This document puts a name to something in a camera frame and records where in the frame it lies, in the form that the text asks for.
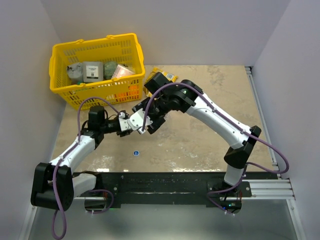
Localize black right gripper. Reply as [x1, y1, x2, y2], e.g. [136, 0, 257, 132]
[132, 95, 172, 134]

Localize blue white bottle cap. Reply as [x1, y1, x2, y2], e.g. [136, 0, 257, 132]
[133, 150, 140, 157]

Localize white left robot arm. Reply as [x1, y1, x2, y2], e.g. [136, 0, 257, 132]
[30, 106, 131, 211]

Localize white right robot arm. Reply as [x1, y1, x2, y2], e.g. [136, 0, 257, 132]
[129, 72, 262, 197]

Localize orange item in basket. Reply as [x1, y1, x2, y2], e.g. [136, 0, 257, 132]
[117, 84, 139, 101]

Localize yellow snack bag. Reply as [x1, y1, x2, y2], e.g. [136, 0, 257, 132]
[143, 67, 179, 97]

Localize pink packet in basket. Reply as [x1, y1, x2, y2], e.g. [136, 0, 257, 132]
[111, 64, 136, 79]

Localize yellow plastic shopping basket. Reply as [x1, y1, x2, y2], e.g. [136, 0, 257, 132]
[49, 33, 146, 109]

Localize green round item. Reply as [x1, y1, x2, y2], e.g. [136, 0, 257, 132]
[103, 61, 118, 80]

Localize grey box with label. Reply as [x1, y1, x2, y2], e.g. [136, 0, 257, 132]
[82, 61, 104, 84]

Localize grey pouch in basket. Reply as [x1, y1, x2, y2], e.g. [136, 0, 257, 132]
[66, 62, 83, 85]

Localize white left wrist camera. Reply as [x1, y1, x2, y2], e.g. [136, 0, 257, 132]
[118, 111, 132, 132]

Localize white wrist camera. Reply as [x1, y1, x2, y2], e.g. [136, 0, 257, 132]
[127, 109, 146, 135]
[118, 111, 132, 132]

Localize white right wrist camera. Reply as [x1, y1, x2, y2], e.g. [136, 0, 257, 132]
[127, 109, 146, 135]

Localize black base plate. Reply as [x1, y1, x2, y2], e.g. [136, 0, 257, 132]
[44, 171, 252, 210]

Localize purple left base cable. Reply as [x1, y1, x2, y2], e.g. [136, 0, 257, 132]
[84, 189, 115, 216]

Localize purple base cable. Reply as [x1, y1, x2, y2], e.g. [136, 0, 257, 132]
[84, 189, 115, 216]
[207, 174, 245, 216]

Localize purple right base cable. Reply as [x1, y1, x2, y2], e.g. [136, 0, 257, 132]
[207, 174, 245, 216]

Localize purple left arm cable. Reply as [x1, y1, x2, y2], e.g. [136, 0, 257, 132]
[51, 96, 123, 240]

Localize aluminium rail frame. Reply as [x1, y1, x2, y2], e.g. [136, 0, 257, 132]
[18, 66, 307, 240]

